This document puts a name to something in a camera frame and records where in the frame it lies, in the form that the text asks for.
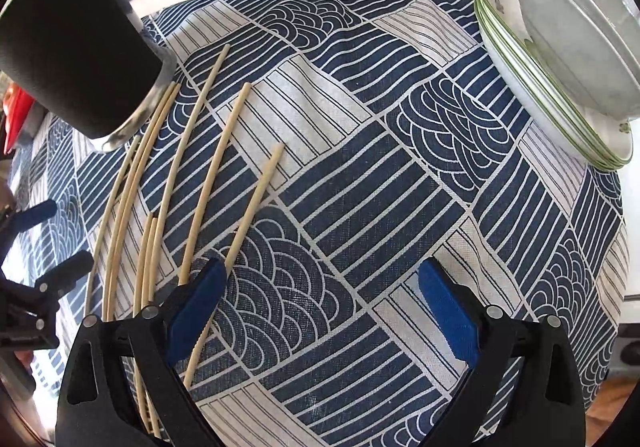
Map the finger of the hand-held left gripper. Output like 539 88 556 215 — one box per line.
0 252 94 328
0 199 59 239

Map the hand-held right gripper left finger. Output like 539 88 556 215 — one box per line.
56 257 228 447

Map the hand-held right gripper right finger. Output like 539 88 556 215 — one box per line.
417 258 587 447

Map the group of bamboo chopsticks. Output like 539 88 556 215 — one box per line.
82 44 286 438

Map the black chopstick holder cup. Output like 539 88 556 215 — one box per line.
0 0 176 155

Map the red plastic container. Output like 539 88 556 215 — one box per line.
0 86 32 154

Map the blue white patterned tablecloth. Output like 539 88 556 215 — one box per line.
10 0 631 447

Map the white plate with green rim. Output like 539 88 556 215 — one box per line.
476 0 634 166
475 0 635 170
477 0 632 162

